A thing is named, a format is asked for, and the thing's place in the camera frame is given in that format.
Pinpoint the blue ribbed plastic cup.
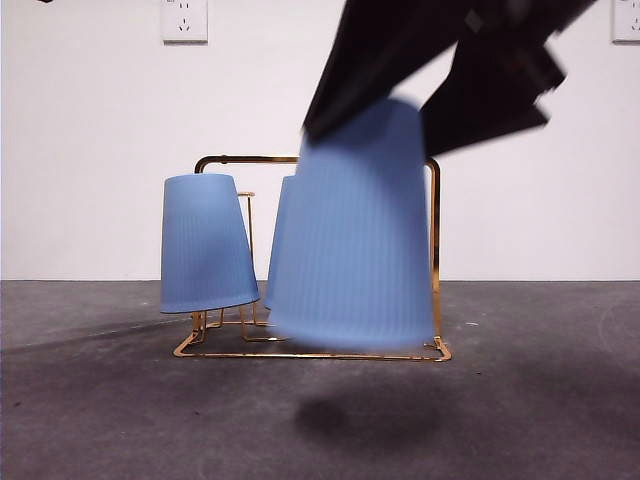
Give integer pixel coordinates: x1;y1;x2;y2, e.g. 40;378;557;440
267;97;435;351
263;174;301;311
159;173;261;315

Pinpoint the white wall socket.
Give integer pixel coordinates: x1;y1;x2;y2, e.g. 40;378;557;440
612;0;640;45
161;0;209;45

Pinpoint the gold wire cup holder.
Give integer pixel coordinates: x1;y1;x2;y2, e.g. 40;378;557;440
172;154;453;362

